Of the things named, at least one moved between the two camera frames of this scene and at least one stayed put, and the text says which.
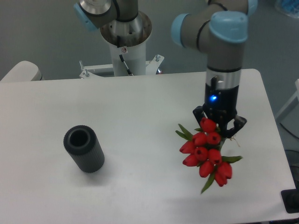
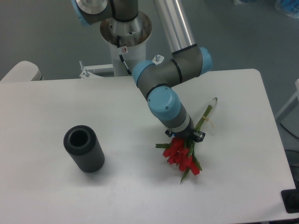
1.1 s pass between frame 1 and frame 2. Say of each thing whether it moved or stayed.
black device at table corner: stayed
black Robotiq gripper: moved
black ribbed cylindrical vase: stayed
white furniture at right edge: stayed
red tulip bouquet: moved
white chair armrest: stayed
